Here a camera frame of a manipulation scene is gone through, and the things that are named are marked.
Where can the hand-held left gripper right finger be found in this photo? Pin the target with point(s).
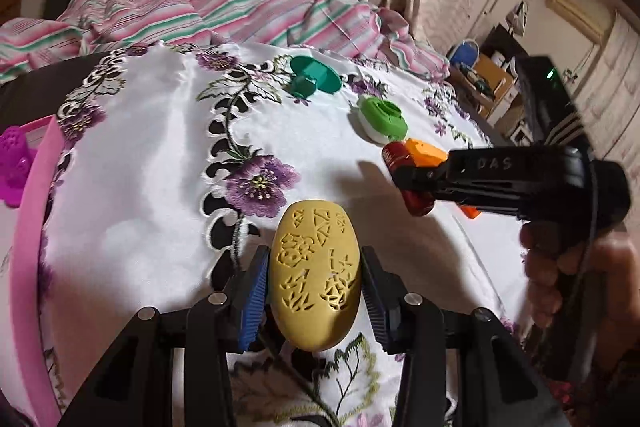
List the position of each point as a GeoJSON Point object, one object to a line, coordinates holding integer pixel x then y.
{"type": "Point", "coordinates": [375, 302]}

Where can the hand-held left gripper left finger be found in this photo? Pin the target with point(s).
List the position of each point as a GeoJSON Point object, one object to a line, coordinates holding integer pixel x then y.
{"type": "Point", "coordinates": [252, 302]}

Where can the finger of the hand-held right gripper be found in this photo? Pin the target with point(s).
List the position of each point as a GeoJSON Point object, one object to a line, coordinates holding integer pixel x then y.
{"type": "Point", "coordinates": [425, 179]}

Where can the red can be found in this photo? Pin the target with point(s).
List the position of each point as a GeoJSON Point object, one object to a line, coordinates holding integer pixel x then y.
{"type": "Point", "coordinates": [395, 157]}

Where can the yellow perforated egg-shaped case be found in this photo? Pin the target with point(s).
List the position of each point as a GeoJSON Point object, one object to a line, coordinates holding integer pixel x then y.
{"type": "Point", "coordinates": [315, 267]}

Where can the pink-edged white tray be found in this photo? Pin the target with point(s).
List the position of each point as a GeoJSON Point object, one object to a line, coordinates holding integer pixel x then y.
{"type": "Point", "coordinates": [35, 217]}

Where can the person's right hand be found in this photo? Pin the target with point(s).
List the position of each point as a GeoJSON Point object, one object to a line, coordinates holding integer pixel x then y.
{"type": "Point", "coordinates": [540, 267]}

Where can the orange plastic block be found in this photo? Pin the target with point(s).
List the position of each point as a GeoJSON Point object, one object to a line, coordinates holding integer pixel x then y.
{"type": "Point", "coordinates": [425, 151]}

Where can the green and white round container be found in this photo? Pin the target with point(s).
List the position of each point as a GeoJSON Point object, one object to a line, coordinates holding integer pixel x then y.
{"type": "Point", "coordinates": [382, 117]}

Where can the wooden shelf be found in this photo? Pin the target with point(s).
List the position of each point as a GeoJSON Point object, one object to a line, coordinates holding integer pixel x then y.
{"type": "Point", "coordinates": [492, 87]}

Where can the blue plastic container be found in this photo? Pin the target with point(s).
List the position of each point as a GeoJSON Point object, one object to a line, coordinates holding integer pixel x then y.
{"type": "Point", "coordinates": [464, 53]}

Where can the white floral embroidered tablecloth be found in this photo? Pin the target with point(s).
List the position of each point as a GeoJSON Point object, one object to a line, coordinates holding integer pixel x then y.
{"type": "Point", "coordinates": [150, 217]}

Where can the white air conditioner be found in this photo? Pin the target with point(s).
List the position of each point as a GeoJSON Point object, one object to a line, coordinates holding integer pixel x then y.
{"type": "Point", "coordinates": [580, 14]}

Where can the pink green striped cloth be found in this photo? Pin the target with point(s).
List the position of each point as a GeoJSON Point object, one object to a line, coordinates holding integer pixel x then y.
{"type": "Point", "coordinates": [250, 7]}

